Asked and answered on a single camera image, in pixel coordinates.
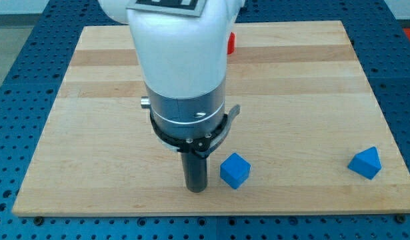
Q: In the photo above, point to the grey flange with black clamp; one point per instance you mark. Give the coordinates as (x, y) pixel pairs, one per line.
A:
(196, 125)

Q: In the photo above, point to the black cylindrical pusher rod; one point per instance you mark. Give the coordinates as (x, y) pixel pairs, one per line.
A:
(195, 172)

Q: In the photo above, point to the blue cube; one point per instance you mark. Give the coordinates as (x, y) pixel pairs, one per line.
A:
(235, 170)

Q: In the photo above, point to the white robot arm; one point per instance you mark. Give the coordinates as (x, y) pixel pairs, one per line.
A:
(182, 48)

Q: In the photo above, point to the red block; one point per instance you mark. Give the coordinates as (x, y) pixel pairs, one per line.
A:
(231, 44)

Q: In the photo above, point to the fiducial marker tag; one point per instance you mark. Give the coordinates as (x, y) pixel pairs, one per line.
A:
(192, 8)

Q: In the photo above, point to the wooden board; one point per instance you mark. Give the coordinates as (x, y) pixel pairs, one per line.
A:
(307, 109)

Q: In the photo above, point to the blue triangular prism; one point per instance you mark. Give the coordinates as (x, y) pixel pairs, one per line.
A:
(366, 163)

